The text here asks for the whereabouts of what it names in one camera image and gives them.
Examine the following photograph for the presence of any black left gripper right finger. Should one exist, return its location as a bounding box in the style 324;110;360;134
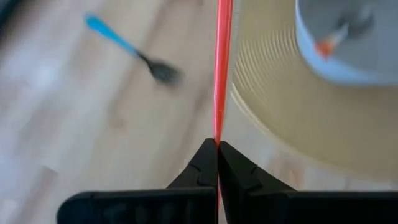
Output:
218;141;398;224

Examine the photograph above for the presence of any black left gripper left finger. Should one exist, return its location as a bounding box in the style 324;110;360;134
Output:
57;139;218;224

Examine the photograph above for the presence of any red plastic straw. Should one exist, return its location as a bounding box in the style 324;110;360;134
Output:
212;0;234;208

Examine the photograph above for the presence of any round tan woven placemat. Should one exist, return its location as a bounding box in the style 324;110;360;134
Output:
229;0;398;181

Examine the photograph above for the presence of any grey round bowl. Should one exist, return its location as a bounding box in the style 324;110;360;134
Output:
294;0;398;86

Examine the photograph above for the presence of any metal spoon orange handle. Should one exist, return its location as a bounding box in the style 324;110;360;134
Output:
313;6;376;60

